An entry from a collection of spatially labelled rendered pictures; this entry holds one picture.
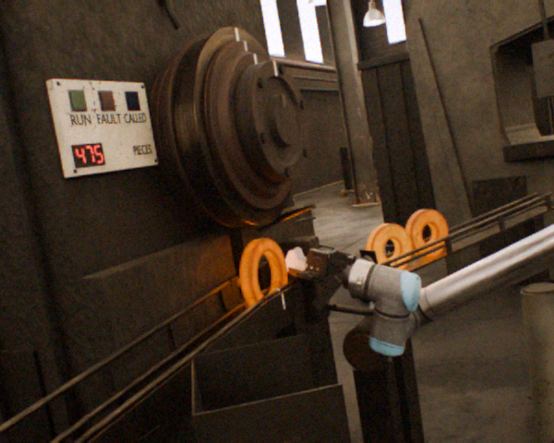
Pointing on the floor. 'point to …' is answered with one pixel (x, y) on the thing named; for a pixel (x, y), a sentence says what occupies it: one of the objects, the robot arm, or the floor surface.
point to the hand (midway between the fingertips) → (281, 265)
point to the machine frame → (94, 219)
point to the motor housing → (374, 387)
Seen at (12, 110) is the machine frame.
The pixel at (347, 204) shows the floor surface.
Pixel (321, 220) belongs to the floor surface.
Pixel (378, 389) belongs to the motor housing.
